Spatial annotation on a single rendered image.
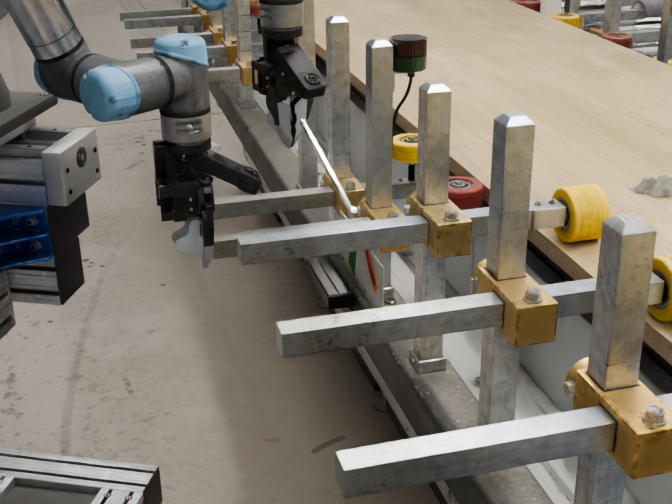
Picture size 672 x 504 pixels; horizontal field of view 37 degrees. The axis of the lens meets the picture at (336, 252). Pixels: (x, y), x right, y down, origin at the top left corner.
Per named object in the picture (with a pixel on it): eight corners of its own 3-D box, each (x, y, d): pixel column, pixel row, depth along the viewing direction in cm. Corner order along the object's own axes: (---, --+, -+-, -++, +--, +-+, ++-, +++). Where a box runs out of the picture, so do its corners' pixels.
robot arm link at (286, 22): (312, 2, 168) (271, 8, 164) (312, 29, 170) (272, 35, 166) (288, -4, 174) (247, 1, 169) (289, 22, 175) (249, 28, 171)
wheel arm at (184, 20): (125, 32, 334) (124, 19, 332) (124, 30, 337) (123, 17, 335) (252, 23, 344) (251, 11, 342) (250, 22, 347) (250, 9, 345)
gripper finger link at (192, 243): (175, 270, 156) (171, 216, 153) (212, 265, 158) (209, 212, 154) (177, 278, 154) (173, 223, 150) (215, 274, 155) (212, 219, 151)
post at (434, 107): (419, 396, 150) (427, 86, 131) (412, 384, 154) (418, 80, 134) (441, 393, 151) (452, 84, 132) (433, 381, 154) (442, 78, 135)
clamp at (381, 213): (380, 254, 159) (380, 225, 157) (356, 223, 171) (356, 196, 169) (413, 250, 161) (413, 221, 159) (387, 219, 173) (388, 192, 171)
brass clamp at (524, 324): (510, 349, 111) (512, 309, 109) (464, 297, 123) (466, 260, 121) (560, 341, 112) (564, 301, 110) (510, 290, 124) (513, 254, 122)
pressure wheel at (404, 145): (422, 204, 186) (423, 145, 181) (383, 197, 189) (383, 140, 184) (438, 190, 192) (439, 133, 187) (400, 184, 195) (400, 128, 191)
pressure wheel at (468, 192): (442, 256, 164) (444, 191, 159) (426, 238, 171) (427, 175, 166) (487, 251, 166) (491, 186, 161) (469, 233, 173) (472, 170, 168)
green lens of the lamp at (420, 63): (395, 73, 154) (395, 59, 153) (384, 64, 160) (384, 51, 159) (432, 70, 156) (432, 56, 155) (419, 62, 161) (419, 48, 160)
